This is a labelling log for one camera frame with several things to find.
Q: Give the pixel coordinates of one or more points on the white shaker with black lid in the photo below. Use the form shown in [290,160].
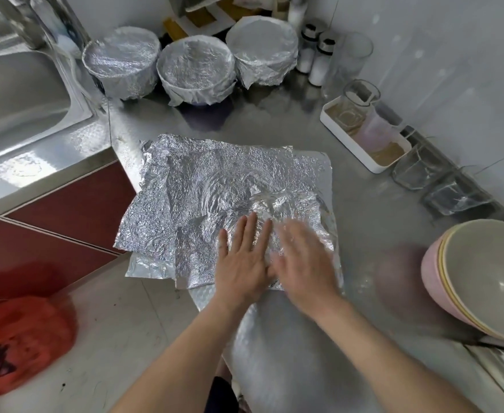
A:
[319,69]
[308,56]

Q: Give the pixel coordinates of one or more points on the person's right hand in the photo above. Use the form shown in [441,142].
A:
[308,275]

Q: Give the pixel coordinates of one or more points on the person's left hand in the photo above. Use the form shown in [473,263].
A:
[242,272]

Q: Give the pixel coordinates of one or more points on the steel faucet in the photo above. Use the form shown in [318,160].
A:
[15,21]

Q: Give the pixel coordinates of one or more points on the tall white steel-capped bottle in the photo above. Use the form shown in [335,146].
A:
[297,11]

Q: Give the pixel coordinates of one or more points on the red kitchen cabinet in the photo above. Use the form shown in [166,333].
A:
[71,215]

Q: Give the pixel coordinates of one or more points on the stack of coloured bowls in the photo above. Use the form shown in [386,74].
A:
[493,279]

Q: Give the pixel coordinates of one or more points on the red plastic bag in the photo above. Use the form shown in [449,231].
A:
[24,344]

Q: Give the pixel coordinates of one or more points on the pink translucent cup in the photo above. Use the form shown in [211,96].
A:
[379,135]

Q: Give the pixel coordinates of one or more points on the person's left forearm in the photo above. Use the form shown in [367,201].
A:
[183,365]

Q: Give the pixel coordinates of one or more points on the person's right forearm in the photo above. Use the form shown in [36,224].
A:
[398,361]

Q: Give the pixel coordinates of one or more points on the white rectangular tray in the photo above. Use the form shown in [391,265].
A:
[336,133]

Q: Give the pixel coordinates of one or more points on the stainless steel sink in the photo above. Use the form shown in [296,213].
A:
[19,107]

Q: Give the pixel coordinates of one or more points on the foil-covered bowl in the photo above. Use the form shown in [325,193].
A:
[200,198]
[196,69]
[120,62]

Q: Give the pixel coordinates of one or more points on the white dish brush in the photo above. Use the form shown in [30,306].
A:
[69,38]

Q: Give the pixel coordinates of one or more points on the foil-wrapped bowl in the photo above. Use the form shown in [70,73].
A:
[262,49]

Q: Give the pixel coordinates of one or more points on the person's dark trousers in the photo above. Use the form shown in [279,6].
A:
[220,398]

